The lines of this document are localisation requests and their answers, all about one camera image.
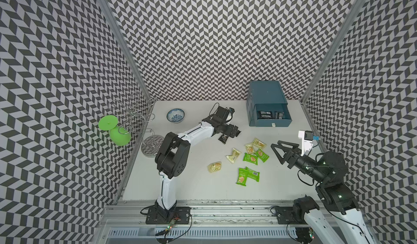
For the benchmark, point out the yellow cookie packet bottom left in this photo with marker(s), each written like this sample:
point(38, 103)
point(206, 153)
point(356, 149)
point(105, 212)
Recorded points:
point(214, 167)

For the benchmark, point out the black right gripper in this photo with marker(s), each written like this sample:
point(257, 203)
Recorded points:
point(291, 156)

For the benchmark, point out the green plastic cup lower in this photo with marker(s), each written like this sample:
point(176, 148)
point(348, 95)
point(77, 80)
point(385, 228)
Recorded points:
point(120, 136)

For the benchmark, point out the aluminium front rail frame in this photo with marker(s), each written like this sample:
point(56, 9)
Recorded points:
point(210, 220)

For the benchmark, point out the teal three-drawer cabinet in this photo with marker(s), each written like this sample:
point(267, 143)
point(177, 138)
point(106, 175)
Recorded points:
point(267, 96)

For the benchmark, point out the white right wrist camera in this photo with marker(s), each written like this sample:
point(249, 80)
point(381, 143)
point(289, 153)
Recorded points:
point(308, 141)

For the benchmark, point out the green cookie packet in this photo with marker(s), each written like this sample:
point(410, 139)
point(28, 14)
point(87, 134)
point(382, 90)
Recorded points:
point(251, 158)
point(242, 176)
point(253, 174)
point(262, 155)

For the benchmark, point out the blue white porcelain bowl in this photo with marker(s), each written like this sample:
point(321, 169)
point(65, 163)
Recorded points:
point(175, 115)

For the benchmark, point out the chrome wire cup rack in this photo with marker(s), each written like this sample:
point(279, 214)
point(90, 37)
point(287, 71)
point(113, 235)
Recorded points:
point(135, 119)

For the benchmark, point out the green plastic cup upper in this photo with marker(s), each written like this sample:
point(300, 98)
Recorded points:
point(108, 122)

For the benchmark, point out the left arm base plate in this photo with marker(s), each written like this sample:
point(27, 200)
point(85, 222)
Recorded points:
point(158, 215)

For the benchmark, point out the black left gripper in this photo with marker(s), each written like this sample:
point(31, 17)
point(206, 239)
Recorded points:
point(229, 127)

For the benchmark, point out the yellow cookie packet small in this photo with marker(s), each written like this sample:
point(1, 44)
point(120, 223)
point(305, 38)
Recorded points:
point(250, 149)

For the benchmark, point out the green cookie packet bottom left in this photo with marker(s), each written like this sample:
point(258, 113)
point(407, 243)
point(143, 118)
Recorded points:
point(242, 176)

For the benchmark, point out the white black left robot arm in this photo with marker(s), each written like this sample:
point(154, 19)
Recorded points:
point(172, 156)

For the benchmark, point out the black cookie packet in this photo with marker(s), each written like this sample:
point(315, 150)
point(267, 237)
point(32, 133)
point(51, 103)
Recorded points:
point(223, 138)
point(262, 115)
point(279, 115)

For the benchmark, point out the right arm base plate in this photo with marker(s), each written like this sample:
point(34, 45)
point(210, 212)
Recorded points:
point(291, 215)

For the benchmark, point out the green plastic cup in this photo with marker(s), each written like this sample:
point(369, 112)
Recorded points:
point(120, 136)
point(108, 122)

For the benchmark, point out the yellow cookie packet center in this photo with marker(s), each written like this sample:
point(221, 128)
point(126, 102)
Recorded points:
point(234, 155)

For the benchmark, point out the yellow cookie packet top right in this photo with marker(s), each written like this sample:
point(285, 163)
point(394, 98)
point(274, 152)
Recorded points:
point(258, 144)

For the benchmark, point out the green cookie packet bottom right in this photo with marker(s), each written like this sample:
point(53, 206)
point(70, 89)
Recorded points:
point(253, 174)

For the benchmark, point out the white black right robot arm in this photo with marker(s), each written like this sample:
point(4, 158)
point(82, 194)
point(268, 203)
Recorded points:
point(327, 172)

